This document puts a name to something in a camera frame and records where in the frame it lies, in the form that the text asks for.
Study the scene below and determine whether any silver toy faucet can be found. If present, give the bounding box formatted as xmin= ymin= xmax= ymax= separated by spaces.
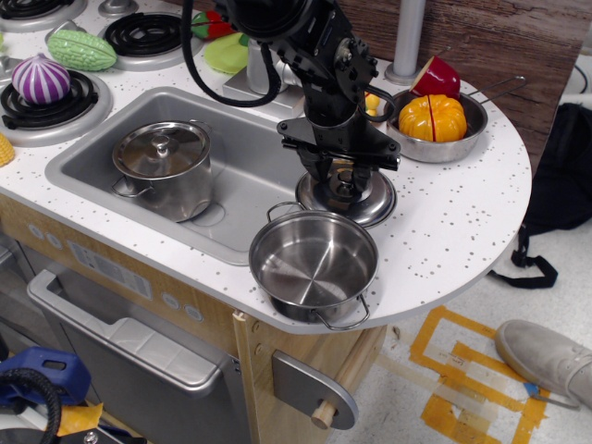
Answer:
xmin=222 ymin=40 xmax=304 ymax=119

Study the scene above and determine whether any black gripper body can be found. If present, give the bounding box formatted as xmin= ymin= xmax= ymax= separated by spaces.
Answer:
xmin=277 ymin=111 xmax=401 ymax=170

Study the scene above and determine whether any red toy apple half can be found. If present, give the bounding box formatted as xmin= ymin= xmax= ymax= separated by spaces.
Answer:
xmin=409 ymin=55 xmax=461 ymax=100

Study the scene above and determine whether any yellow toy corn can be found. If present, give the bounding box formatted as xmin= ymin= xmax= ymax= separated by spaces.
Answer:
xmin=0 ymin=134 xmax=16 ymax=167

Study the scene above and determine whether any light green toy vegetable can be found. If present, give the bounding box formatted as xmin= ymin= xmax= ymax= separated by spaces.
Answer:
xmin=203 ymin=33 xmax=249 ymax=75

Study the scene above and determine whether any grey shoe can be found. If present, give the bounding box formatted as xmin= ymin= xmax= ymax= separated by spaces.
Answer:
xmin=495 ymin=320 xmax=591 ymax=408

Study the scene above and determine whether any grey toy oven door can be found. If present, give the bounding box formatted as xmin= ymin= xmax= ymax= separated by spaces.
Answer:
xmin=28 ymin=270 xmax=251 ymax=443

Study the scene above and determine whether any green toy bitter gourd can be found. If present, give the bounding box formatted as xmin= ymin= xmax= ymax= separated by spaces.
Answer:
xmin=47 ymin=30 xmax=117 ymax=72

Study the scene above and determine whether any black rear stove burner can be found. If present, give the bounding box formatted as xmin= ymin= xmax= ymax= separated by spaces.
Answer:
xmin=100 ymin=13 xmax=185 ymax=72

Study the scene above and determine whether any black stove burner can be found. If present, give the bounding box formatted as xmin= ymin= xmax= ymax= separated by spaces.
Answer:
xmin=100 ymin=13 xmax=185 ymax=72
xmin=1 ymin=70 xmax=113 ymax=147
xmin=1 ymin=0 xmax=88 ymax=33

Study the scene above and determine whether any black backpack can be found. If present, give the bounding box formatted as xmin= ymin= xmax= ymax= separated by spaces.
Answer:
xmin=488 ymin=104 xmax=591 ymax=290

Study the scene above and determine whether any blue clamp tool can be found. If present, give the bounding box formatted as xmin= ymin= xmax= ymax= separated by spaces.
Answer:
xmin=1 ymin=347 xmax=92 ymax=406

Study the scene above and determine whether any black far stove burner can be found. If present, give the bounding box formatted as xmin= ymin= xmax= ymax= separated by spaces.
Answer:
xmin=1 ymin=0 xmax=88 ymax=33

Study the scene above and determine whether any black front stove burner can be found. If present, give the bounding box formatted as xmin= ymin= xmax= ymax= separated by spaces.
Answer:
xmin=1 ymin=70 xmax=113 ymax=147

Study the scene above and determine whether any wooden peg hanger plate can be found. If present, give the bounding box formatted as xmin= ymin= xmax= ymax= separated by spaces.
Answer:
xmin=272 ymin=351 xmax=359 ymax=430

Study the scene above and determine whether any red toy pepper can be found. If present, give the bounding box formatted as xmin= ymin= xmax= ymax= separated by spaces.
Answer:
xmin=191 ymin=10 xmax=235 ymax=41

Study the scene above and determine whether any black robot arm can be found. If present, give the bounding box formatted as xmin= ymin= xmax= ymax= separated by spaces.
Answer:
xmin=216 ymin=1 xmax=400 ymax=192

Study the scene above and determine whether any steel saucepan with wire handle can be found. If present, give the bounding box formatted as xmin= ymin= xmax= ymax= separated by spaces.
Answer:
xmin=384 ymin=76 xmax=527 ymax=164

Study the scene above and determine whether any tall steel pot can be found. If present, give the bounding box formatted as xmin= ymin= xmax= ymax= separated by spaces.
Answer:
xmin=109 ymin=119 xmax=215 ymax=224

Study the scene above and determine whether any shallow steel pot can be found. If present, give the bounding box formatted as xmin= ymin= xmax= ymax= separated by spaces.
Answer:
xmin=249 ymin=202 xmax=379 ymax=331

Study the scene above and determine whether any black braided cable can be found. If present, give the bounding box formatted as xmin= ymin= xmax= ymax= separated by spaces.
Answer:
xmin=0 ymin=368 xmax=65 ymax=444

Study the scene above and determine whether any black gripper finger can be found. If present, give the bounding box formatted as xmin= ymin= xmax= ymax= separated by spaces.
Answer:
xmin=351 ymin=163 xmax=376 ymax=194
xmin=297 ymin=147 xmax=333 ymax=181

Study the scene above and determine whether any silver stove knob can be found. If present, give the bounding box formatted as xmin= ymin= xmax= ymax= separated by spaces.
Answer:
xmin=98 ymin=0 xmax=139 ymax=19

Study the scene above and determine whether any silver support pole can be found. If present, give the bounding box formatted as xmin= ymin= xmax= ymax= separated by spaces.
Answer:
xmin=385 ymin=0 xmax=426 ymax=86

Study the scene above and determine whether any orange floor tape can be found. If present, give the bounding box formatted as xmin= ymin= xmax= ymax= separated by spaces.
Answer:
xmin=410 ymin=306 xmax=547 ymax=443

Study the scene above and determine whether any yellow toy pumpkin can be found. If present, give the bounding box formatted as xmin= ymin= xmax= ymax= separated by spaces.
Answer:
xmin=398 ymin=94 xmax=468 ymax=142

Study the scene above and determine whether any steel lid on tall pot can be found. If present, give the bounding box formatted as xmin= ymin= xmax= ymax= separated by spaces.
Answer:
xmin=112 ymin=121 xmax=210 ymax=179

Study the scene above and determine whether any purple striped toy onion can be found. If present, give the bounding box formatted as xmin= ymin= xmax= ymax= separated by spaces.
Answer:
xmin=11 ymin=54 xmax=70 ymax=105

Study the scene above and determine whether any grey toy sink basin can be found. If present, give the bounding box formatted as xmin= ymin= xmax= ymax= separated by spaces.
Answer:
xmin=45 ymin=87 xmax=304 ymax=265

